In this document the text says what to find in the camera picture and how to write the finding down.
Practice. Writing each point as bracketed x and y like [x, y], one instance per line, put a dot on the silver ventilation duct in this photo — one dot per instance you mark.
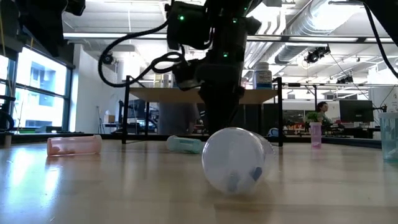
[311, 21]

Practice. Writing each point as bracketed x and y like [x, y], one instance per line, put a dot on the person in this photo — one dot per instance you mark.
[177, 118]
[322, 109]

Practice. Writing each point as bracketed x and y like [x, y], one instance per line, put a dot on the pink pill bottle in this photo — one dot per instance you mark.
[315, 137]

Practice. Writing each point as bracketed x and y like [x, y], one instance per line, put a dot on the wooden shelf black metal frame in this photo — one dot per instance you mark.
[149, 95]

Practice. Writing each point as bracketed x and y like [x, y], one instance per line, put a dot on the black ceiling spotlight cluster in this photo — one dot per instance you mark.
[315, 55]
[345, 80]

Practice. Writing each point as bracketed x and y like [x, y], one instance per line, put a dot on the small grey cylinder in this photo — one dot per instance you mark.
[7, 140]

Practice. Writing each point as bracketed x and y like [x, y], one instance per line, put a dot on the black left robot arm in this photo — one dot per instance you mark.
[43, 21]

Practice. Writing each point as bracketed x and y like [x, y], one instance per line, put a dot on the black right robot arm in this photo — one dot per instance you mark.
[186, 28]

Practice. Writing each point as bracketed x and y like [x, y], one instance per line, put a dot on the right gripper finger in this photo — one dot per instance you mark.
[222, 112]

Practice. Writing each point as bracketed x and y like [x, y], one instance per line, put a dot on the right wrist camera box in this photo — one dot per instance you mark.
[186, 76]

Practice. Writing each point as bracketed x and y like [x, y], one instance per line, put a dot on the cardboard box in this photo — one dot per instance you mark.
[109, 119]

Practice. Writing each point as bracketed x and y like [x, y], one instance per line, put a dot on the large window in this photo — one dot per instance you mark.
[40, 87]

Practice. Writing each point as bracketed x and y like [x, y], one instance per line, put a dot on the long ceiling light strip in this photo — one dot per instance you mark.
[93, 35]

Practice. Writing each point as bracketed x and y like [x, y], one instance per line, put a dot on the clear bottle with blue pills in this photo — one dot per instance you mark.
[233, 158]

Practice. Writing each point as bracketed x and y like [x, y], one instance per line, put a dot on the large white medicine bottle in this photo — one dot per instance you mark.
[262, 77]

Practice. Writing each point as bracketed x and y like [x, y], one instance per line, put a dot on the round black spotlight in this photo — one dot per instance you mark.
[107, 59]

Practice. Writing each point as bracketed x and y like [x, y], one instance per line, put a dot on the black computer monitor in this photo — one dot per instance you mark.
[356, 111]

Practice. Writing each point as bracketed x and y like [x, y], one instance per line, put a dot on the pale green pill bottle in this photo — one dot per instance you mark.
[159, 81]

